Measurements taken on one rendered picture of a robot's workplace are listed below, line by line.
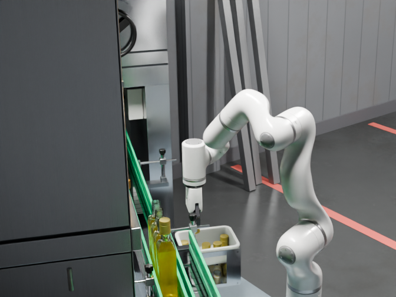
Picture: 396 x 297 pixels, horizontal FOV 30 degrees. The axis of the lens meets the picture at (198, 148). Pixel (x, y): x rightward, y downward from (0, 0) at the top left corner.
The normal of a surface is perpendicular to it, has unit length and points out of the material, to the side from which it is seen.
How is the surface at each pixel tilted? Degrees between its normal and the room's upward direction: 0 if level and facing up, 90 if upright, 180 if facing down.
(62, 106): 90
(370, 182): 0
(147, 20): 90
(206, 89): 90
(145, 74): 90
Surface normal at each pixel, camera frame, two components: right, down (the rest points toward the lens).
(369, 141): -0.02, -0.93
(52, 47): 0.22, 0.36
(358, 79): 0.59, 0.29
